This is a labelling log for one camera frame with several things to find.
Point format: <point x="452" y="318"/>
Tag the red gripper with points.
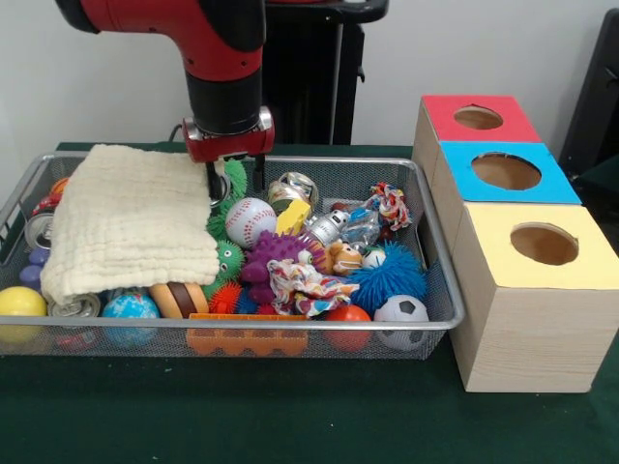
<point x="227" y="145"/>

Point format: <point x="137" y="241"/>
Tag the green puffer ball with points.
<point x="236" y="176"/>

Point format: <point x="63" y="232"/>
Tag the cream waffle cloth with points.
<point x="130" y="222"/>

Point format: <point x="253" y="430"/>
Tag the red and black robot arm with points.
<point x="217" y="96"/>

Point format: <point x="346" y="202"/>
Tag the wooden box with three holes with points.
<point x="527" y="338"/>

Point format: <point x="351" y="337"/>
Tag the white baseball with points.
<point x="250" y="223"/>

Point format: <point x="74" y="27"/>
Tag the crushed drink can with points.
<point x="290" y="193"/>

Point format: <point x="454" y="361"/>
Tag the purple spiky toy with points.
<point x="275" y="253"/>

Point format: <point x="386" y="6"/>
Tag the toy hamburger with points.
<point x="181" y="299"/>

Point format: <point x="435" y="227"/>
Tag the crushed clear plastic bottle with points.
<point x="362" y="227"/>

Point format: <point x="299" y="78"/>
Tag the blue puffer ball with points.
<point x="387" y="285"/>

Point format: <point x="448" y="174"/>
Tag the soccer ball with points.
<point x="400" y="309"/>

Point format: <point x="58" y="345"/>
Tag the dark green table cloth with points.
<point x="290" y="411"/>
<point x="604" y="179"/>

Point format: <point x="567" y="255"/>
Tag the black chair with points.
<point x="595" y="96"/>

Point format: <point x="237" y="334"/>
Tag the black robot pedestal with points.
<point x="309" y="72"/>

